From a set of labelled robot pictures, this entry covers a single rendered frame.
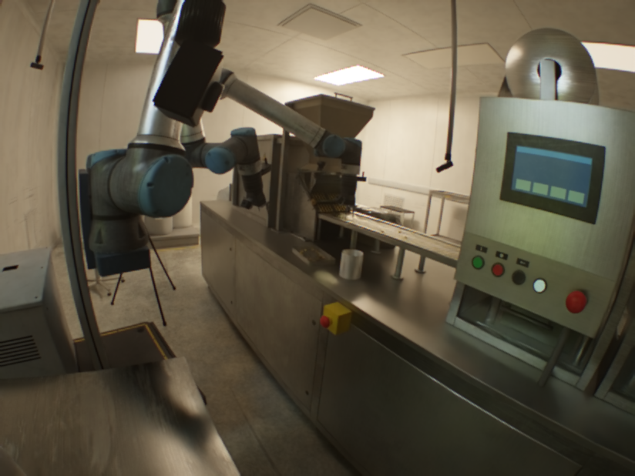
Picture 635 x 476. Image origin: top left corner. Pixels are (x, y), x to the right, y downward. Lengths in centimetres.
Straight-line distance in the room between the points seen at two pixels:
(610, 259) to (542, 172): 20
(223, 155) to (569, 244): 90
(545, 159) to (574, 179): 7
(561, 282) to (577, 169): 20
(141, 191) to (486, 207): 72
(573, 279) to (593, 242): 8
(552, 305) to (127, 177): 92
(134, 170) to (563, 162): 86
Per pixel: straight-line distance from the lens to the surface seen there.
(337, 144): 116
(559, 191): 58
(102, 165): 84
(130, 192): 71
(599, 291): 60
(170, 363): 81
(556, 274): 60
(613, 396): 85
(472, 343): 83
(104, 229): 86
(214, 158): 94
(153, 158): 69
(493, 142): 63
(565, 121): 61
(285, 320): 132
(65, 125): 97
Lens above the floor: 121
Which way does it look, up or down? 15 degrees down
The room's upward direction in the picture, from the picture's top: 5 degrees clockwise
